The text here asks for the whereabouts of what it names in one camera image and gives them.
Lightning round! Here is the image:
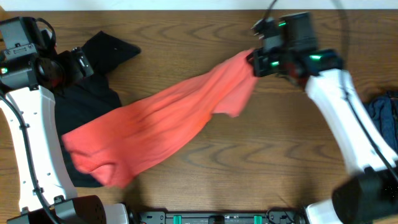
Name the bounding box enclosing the red orange t-shirt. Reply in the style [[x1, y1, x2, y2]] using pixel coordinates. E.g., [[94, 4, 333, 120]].
[[62, 49, 258, 188]]

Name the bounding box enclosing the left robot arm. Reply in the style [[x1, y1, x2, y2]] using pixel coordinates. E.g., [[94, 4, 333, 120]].
[[1, 17, 129, 223]]

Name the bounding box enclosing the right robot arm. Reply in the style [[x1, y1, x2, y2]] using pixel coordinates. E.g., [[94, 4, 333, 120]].
[[247, 12, 397, 223]]

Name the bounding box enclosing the black t-shirt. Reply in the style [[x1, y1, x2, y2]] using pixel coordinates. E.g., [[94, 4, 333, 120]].
[[55, 31, 141, 188]]

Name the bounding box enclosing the folded blue denim garment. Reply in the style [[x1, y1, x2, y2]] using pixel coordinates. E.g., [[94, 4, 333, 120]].
[[364, 91, 397, 152]]

